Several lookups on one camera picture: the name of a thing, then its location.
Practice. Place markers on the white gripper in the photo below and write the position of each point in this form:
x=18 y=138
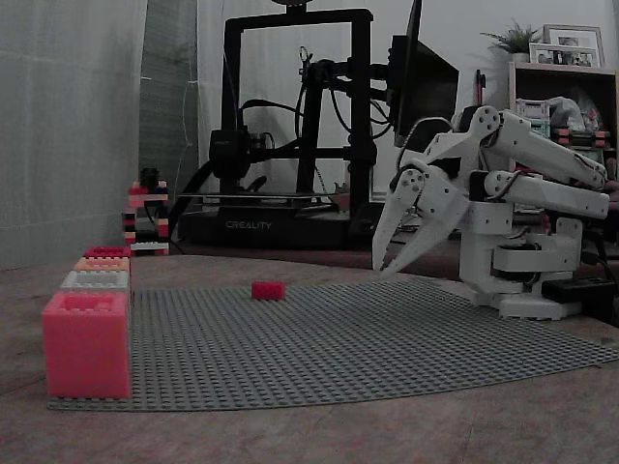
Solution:
x=431 y=199

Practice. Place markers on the small red brick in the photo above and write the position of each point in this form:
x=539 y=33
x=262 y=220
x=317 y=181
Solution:
x=268 y=291

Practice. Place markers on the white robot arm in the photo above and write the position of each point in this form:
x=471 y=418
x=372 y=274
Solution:
x=556 y=193

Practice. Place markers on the grey studded baseplate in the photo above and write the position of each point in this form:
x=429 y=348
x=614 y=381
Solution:
x=314 y=348

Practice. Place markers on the red white brick tower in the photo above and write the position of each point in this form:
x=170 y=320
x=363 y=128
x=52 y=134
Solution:
x=145 y=198

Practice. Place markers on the red plastic hollow block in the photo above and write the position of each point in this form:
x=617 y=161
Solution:
x=87 y=353

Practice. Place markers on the black computer monitor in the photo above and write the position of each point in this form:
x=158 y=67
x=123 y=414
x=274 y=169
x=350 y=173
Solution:
x=430 y=82

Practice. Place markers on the red pen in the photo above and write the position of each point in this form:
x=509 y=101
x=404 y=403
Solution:
x=480 y=87

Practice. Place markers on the black Creality 3D printer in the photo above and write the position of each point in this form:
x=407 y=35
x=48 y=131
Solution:
x=251 y=224

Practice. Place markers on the clear plastic bag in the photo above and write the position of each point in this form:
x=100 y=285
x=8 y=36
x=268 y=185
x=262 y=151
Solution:
x=566 y=113

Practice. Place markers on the black power strip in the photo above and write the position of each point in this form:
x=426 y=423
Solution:
x=575 y=290

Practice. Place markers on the wooden shelf unit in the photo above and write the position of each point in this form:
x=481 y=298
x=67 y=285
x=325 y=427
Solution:
x=561 y=75

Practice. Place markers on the green potted plant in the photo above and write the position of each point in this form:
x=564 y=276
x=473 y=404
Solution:
x=517 y=36

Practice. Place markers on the far red brick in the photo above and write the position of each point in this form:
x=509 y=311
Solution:
x=106 y=252

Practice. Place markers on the orange brick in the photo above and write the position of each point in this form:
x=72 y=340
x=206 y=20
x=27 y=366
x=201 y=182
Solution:
x=101 y=264

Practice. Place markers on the grey brick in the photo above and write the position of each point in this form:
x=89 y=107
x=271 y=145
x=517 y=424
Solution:
x=94 y=281

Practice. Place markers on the white curtain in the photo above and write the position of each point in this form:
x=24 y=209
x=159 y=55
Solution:
x=67 y=121

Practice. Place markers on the small white picture frame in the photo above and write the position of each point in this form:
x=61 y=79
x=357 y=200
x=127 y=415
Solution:
x=563 y=57

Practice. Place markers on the large white picture frame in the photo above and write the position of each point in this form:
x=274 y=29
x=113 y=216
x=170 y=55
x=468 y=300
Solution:
x=573 y=36

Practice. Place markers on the small black camera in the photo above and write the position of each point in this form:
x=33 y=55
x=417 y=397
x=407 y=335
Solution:
x=151 y=176

